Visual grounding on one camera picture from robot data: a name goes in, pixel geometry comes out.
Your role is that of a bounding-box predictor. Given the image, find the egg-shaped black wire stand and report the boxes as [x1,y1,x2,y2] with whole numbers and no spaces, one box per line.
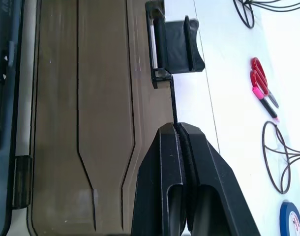
[233,0,300,29]

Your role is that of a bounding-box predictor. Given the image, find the black marker with pink cap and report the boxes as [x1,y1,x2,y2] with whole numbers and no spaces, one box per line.
[252,86,280,124]

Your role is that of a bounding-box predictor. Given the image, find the red-handled scissors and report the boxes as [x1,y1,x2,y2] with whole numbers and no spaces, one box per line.
[250,57,280,109]

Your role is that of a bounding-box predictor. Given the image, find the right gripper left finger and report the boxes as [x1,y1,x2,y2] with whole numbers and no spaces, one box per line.
[131,122,188,236]

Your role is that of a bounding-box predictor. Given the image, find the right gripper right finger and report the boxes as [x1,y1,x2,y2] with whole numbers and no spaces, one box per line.
[178,122,261,236]

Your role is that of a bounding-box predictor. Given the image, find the blue tape roll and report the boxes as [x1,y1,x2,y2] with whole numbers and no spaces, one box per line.
[279,200,300,236]

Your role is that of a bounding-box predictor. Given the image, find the screwdriver bit case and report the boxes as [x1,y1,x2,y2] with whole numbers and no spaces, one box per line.
[0,0,206,236]

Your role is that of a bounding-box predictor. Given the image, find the tall black wire stand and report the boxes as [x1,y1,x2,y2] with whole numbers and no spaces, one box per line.
[262,121,300,195]

